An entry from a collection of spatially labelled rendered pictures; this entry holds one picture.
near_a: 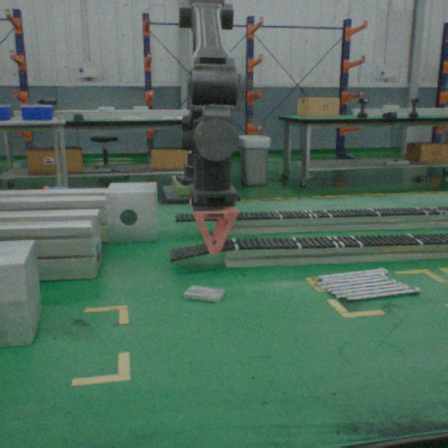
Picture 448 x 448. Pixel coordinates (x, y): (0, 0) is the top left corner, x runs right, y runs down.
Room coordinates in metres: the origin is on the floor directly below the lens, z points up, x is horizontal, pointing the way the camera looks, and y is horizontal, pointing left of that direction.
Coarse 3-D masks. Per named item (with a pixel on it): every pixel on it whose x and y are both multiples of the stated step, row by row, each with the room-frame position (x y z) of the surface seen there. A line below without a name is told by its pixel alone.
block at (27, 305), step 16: (32, 240) 0.58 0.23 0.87; (0, 256) 0.52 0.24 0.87; (16, 256) 0.52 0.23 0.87; (32, 256) 0.56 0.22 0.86; (0, 272) 0.50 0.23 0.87; (16, 272) 0.50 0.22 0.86; (32, 272) 0.55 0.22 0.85; (0, 288) 0.50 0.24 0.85; (16, 288) 0.50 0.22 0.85; (32, 288) 0.54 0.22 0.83; (0, 304) 0.49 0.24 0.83; (16, 304) 0.50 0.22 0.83; (32, 304) 0.53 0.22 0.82; (0, 320) 0.49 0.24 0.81; (16, 320) 0.50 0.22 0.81; (32, 320) 0.52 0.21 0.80; (0, 336) 0.49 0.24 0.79; (16, 336) 0.50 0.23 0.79; (32, 336) 0.51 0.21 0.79
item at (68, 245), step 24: (0, 216) 0.76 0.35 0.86; (24, 216) 0.76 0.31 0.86; (48, 216) 0.76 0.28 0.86; (72, 216) 0.77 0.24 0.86; (96, 216) 0.77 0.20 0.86; (0, 240) 0.70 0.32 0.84; (48, 240) 0.70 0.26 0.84; (72, 240) 0.70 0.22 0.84; (96, 240) 0.75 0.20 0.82; (48, 264) 0.69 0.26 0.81; (72, 264) 0.70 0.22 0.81; (96, 264) 0.72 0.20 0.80
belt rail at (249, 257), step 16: (224, 256) 0.78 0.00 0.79; (240, 256) 0.76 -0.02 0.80; (256, 256) 0.77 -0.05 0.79; (272, 256) 0.77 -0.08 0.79; (288, 256) 0.77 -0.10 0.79; (304, 256) 0.77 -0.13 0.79; (320, 256) 0.78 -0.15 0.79; (336, 256) 0.78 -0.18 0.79; (352, 256) 0.78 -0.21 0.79; (368, 256) 0.78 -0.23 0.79; (384, 256) 0.78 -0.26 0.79; (400, 256) 0.79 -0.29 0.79; (416, 256) 0.79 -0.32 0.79; (432, 256) 0.79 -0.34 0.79
